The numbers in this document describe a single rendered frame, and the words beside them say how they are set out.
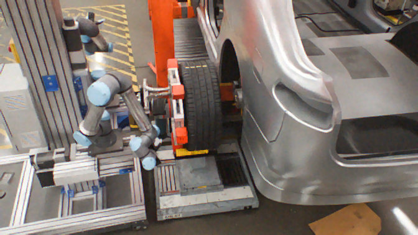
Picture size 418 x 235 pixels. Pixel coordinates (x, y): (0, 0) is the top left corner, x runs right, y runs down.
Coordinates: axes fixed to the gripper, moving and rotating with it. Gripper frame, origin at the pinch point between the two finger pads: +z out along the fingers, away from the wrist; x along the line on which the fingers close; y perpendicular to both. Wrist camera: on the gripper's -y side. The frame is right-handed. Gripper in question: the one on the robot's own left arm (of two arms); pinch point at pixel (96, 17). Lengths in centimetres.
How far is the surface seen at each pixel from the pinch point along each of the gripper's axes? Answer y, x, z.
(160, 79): 35, 58, -25
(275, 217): 102, 165, -102
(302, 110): -37, 133, -148
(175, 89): -1, 73, -90
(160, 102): 12, 64, -90
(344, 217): 94, 220, -101
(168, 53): 11, 63, -23
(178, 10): 52, 60, 171
